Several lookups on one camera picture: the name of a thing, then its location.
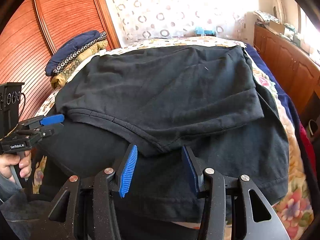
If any wooden louvered wardrobe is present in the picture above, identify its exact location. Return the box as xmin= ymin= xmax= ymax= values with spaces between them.
xmin=1 ymin=0 xmax=120 ymax=119

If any left hand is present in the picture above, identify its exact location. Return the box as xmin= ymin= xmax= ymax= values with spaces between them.
xmin=0 ymin=150 xmax=33 ymax=183

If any blue toy on bed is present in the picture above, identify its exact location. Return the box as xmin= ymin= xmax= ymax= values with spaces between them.
xmin=194 ymin=27 xmax=216 ymax=37

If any wooden sideboard cabinet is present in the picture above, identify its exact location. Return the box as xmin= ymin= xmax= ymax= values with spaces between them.
xmin=253 ymin=24 xmax=319 ymax=124

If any window with wooden frame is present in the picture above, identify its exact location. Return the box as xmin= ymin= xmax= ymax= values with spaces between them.
xmin=297 ymin=5 xmax=319 ymax=65

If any orange floral bed sheet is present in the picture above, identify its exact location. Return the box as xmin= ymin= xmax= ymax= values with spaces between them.
xmin=32 ymin=36 xmax=247 ymax=194

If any white patterned wall curtain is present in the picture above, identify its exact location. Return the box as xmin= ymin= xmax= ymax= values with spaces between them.
xmin=106 ymin=0 xmax=259 ymax=44

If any pink floral quilt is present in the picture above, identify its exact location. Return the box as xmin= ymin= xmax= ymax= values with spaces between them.
xmin=244 ymin=48 xmax=319 ymax=239

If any clutter on sideboard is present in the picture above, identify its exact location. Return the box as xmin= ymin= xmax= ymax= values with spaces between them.
xmin=253 ymin=10 xmax=319 ymax=68

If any stack of folded clothes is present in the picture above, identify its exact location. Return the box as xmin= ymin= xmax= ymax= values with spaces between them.
xmin=45 ymin=30 xmax=108 ymax=89

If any black t-shirt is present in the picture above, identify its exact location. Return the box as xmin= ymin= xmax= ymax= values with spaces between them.
xmin=38 ymin=46 xmax=289 ymax=223

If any grey sleeve forearm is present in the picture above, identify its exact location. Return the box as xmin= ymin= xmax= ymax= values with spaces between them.
xmin=1 ymin=176 xmax=50 ymax=239

